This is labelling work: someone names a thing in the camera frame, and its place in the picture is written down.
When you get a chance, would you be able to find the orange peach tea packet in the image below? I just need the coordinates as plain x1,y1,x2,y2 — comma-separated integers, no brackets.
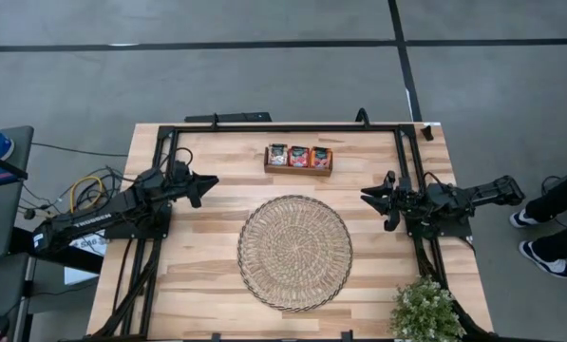
310,146,333,170

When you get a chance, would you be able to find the yellow cable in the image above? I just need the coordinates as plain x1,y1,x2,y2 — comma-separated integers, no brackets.
68,175,105,214

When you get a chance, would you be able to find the black floor cable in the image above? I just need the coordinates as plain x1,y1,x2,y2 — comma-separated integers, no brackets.
29,141,130,159

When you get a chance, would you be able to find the black table frame rail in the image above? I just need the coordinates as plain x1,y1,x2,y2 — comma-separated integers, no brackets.
73,121,507,342

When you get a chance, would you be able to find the green potted plant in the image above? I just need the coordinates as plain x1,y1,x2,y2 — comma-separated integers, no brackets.
388,276,467,342

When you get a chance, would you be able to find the round woven straw mat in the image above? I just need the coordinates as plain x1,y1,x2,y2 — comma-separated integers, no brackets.
236,194,354,314

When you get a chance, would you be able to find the white paper sheet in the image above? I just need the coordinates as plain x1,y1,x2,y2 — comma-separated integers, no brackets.
63,229,109,287

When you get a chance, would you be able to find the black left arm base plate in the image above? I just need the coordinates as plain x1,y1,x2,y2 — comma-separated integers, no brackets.
103,199,174,241

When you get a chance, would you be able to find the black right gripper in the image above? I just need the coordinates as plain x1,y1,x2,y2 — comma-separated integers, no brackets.
360,169,430,234

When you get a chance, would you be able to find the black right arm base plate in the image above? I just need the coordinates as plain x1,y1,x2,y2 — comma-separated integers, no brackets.
405,208,475,240

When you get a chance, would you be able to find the wooden tea organizer box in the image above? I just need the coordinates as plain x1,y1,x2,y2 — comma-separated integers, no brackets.
263,143,334,179

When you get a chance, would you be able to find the person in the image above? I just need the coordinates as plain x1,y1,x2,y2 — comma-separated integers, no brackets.
508,164,567,280

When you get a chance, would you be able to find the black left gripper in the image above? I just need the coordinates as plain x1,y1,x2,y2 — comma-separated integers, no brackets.
167,160,220,209

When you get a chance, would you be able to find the black tangled cable bundle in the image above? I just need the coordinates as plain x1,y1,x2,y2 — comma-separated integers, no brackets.
17,164,140,222

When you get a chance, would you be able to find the red strawberry tea packet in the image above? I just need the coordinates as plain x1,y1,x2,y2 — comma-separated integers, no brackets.
288,145,311,169

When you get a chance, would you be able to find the beige vanilla tea packet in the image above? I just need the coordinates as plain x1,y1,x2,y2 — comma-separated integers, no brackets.
268,142,290,167

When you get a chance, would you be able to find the black workbench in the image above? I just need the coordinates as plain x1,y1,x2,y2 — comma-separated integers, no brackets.
0,124,35,342

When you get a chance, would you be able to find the black flat bar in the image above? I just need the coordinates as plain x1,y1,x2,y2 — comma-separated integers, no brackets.
183,111,274,124

